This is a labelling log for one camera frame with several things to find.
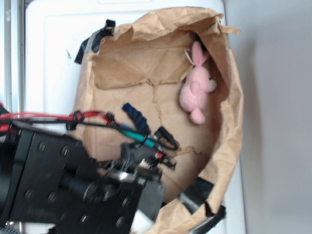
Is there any white plastic bin lid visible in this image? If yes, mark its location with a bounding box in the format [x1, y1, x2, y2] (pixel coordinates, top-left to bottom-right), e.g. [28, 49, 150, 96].
[23, 0, 246, 234]

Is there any brown paper bag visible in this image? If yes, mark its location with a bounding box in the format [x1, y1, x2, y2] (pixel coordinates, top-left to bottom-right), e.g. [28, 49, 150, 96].
[74, 7, 244, 234]

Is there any red and black cable bundle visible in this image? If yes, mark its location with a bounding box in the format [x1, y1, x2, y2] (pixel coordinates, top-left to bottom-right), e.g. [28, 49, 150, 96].
[0, 111, 156, 149]

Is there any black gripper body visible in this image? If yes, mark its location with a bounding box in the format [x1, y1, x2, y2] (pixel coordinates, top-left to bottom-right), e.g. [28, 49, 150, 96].
[107, 126, 178, 219]

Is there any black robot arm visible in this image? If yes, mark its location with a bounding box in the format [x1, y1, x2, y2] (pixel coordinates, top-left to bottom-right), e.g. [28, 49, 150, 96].
[0, 121, 176, 234]

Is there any metal frame rail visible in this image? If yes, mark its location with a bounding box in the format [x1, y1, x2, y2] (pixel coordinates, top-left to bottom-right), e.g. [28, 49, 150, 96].
[0, 0, 27, 112]

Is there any dark blue rope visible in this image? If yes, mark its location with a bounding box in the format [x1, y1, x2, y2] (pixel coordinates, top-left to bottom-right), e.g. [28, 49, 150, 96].
[121, 102, 150, 134]

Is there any pink plush bunny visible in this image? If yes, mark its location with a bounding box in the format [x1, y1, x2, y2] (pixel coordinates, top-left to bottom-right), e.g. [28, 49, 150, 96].
[179, 41, 216, 125]

